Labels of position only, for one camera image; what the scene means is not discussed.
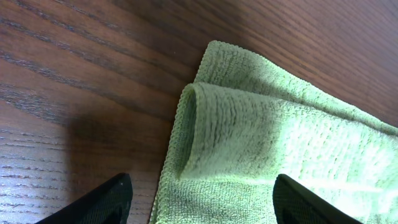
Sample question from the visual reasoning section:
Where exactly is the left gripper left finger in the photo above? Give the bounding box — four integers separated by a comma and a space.
37, 173, 133, 224

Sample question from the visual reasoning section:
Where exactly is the green microfiber cloth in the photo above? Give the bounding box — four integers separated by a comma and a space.
150, 41, 397, 223

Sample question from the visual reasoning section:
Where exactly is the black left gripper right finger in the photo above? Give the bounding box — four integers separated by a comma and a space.
272, 174, 361, 224

